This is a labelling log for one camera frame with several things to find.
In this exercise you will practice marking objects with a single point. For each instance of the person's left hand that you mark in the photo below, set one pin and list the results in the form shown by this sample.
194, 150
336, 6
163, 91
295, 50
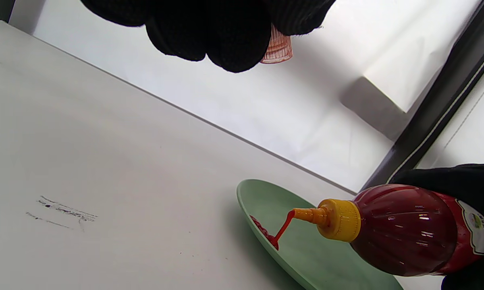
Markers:
209, 28

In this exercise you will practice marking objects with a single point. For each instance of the person's right hand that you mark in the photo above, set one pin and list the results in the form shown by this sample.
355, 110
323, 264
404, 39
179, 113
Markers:
467, 181

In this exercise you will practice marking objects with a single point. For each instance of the translucent red nozzle cap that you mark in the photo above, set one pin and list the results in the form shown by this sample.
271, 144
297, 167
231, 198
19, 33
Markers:
280, 50

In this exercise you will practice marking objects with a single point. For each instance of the red ketchup bottle yellow cap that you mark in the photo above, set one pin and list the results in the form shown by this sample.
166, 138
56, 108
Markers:
403, 229

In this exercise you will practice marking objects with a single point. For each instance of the green plate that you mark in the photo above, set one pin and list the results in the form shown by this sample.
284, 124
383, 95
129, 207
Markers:
314, 257

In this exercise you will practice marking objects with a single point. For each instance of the red ketchup pattern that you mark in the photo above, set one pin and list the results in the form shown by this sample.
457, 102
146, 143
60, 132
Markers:
272, 239

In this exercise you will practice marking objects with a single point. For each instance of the white backdrop sheet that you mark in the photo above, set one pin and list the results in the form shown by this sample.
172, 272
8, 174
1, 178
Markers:
225, 100

